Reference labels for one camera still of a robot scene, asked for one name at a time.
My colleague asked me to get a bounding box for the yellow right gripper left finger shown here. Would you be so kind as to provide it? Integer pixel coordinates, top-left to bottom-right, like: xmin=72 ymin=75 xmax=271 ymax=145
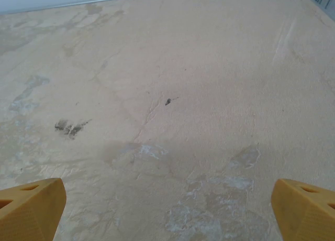
xmin=0 ymin=177 xmax=67 ymax=241

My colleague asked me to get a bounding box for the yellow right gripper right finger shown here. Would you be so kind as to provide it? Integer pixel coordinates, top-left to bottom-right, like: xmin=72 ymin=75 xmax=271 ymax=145
xmin=270 ymin=179 xmax=335 ymax=241

